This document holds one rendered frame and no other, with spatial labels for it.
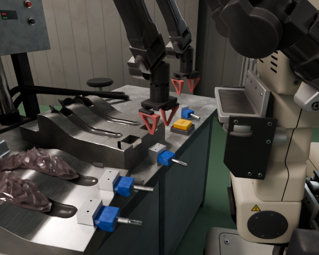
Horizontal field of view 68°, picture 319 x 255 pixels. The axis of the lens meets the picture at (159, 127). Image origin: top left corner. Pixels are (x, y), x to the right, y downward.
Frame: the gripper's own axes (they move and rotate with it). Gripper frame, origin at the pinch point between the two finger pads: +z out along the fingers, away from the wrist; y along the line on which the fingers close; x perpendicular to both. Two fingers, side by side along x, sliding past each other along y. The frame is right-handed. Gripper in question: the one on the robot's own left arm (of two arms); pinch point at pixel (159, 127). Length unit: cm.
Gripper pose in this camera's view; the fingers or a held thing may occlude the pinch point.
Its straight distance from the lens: 74.7
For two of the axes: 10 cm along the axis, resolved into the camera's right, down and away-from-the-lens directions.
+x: 8.0, 2.6, -5.3
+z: 0.0, 9.0, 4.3
